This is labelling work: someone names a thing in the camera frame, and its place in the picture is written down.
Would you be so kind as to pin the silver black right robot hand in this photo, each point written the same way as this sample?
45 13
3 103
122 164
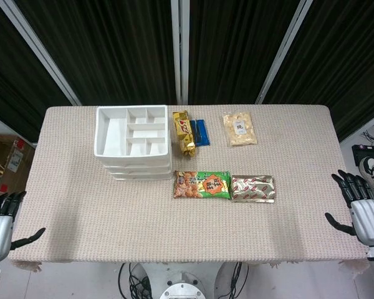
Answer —
369 221

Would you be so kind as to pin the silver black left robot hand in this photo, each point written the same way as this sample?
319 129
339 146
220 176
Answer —
0 229

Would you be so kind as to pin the white plastic drawer organizer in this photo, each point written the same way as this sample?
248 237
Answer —
113 137

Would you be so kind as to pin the brown cardboard box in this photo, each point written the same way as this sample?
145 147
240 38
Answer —
9 162

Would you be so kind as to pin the black electronic device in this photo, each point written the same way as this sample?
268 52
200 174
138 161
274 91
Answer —
360 152

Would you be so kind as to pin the beige woven tablecloth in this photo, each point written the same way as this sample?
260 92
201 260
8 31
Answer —
112 224

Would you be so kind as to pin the silver foil bag red print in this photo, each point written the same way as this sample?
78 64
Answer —
252 188

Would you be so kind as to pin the black curtain panel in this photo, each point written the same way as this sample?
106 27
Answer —
233 46
339 62
15 78
112 46

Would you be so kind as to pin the clear bag of pale snacks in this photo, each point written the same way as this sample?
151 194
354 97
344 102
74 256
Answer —
240 129

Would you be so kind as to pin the green orange snack bag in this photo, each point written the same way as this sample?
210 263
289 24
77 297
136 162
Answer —
205 185

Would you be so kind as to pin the blue snack bar package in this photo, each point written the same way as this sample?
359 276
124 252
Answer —
202 132

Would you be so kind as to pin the white robot torso base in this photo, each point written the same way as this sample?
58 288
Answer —
182 288

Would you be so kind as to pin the gold snack bar package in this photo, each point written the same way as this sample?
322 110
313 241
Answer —
184 130

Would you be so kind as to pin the white metal frame post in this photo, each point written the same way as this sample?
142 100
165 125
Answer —
180 50
40 51
283 51

